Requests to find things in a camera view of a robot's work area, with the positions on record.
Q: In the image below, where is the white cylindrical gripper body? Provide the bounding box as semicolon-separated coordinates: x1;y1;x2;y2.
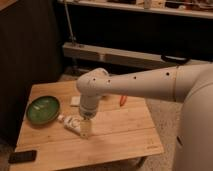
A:
79;95;100;119

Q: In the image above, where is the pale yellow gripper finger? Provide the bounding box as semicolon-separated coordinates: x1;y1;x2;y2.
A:
80;119;91;138

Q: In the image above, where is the white plastic bottle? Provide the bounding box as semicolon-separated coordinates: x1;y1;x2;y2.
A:
58;115;83;137

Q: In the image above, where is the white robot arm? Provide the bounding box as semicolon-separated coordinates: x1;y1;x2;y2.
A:
76;63;213;171

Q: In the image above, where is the green ceramic bowl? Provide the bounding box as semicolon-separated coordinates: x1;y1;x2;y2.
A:
26;96;60;125

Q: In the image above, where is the white small card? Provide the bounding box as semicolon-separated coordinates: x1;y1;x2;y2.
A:
70;96;80;107

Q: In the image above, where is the orange carrot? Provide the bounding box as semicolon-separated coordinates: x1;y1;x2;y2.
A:
119;95;127;107

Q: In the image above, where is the wooden table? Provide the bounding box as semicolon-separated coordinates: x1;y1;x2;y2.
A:
9;78;165;171

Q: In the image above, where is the long grey baseboard heater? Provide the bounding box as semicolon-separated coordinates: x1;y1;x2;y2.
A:
62;41;213;69

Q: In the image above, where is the black phone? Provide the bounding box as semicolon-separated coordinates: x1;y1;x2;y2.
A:
8;150;37;164

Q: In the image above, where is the metal pole stand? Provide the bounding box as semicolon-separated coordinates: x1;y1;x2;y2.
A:
63;0;76;45

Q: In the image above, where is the white shelf with clutter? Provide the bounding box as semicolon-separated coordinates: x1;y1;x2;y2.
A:
57;0;213;19

